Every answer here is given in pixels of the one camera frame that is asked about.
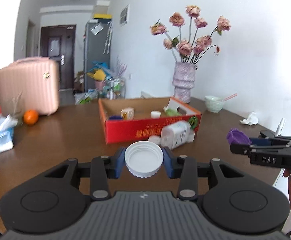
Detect cluttered storage cart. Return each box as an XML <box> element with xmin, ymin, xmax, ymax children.
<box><xmin>73</xmin><ymin>60</ymin><xmax>127</xmax><ymax>105</ymax></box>

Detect crumpled white tissue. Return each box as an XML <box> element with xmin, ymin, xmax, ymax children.
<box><xmin>240</xmin><ymin>112</ymin><xmax>259</xmax><ymax>126</ymax></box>

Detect white plastic bottle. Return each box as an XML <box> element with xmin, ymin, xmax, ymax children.
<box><xmin>161</xmin><ymin>120</ymin><xmax>195</xmax><ymax>150</ymax></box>

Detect dried pink flowers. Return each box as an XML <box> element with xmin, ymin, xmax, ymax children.
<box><xmin>150</xmin><ymin>5</ymin><xmax>232</xmax><ymax>64</ymax></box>

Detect purple ceramic vase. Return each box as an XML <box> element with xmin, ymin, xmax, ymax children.
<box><xmin>172</xmin><ymin>62</ymin><xmax>197</xmax><ymax>103</ymax></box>

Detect large white lid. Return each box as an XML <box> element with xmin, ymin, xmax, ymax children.
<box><xmin>124</xmin><ymin>141</ymin><xmax>164</xmax><ymax>178</ymax></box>

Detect dark entrance door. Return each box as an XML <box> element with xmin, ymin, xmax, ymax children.
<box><xmin>40</xmin><ymin>25</ymin><xmax>76</xmax><ymax>90</ymax></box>

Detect white round jar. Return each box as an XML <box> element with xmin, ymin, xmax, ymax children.
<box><xmin>150</xmin><ymin>111</ymin><xmax>161</xmax><ymax>119</ymax></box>

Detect orange fruit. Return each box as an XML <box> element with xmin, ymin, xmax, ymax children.
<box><xmin>23</xmin><ymin>109</ymin><xmax>39</xmax><ymax>126</ymax></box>

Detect green white bottle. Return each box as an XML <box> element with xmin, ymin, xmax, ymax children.
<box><xmin>163</xmin><ymin>106</ymin><xmax>182</xmax><ymax>116</ymax></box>

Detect red cardboard box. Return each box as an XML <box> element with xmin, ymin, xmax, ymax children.
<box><xmin>98</xmin><ymin>97</ymin><xmax>202</xmax><ymax>144</ymax></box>

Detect purple cap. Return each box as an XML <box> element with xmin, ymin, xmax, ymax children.
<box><xmin>226</xmin><ymin>128</ymin><xmax>252</xmax><ymax>145</ymax></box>

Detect pink suitcase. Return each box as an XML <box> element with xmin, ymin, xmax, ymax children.
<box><xmin>0</xmin><ymin>57</ymin><xmax>60</xmax><ymax>116</ymax></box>

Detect grey refrigerator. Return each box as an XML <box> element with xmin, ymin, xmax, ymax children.
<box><xmin>84</xmin><ymin>18</ymin><xmax>111</xmax><ymax>92</ymax></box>

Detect small yellow box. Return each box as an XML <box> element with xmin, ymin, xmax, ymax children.
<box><xmin>121</xmin><ymin>107</ymin><xmax>134</xmax><ymax>120</ymax></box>

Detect pale green bowl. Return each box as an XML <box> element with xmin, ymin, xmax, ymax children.
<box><xmin>205</xmin><ymin>96</ymin><xmax>225</xmax><ymax>113</ymax></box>

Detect pink straw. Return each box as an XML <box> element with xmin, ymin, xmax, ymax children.
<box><xmin>222</xmin><ymin>93</ymin><xmax>238</xmax><ymax>102</ymax></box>

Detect blue round object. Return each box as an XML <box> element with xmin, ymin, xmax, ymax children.
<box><xmin>109</xmin><ymin>115</ymin><xmax>122</xmax><ymax>120</ymax></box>

